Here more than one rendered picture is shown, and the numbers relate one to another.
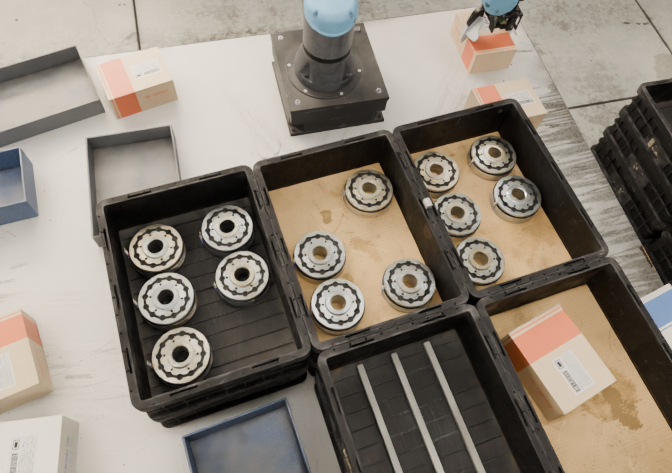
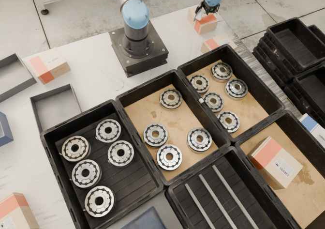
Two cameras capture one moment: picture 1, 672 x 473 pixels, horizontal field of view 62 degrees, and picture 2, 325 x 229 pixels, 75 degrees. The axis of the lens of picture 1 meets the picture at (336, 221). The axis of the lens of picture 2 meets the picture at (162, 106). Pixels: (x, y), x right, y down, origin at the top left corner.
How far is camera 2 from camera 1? 0.27 m
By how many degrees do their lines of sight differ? 6
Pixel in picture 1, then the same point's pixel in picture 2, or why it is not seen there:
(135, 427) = not seen: outside the picture
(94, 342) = (54, 197)
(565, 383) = (282, 173)
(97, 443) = not seen: outside the picture
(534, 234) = (247, 103)
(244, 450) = not seen: outside the picture
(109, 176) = (45, 113)
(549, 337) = (269, 152)
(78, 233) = (36, 145)
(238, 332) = (125, 181)
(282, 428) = (154, 218)
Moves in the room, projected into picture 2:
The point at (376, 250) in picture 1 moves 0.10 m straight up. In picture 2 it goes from (180, 126) to (184, 117)
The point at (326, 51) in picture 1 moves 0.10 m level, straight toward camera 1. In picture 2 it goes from (137, 36) to (140, 53)
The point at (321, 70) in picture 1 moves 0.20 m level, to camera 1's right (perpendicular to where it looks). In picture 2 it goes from (136, 45) to (175, 44)
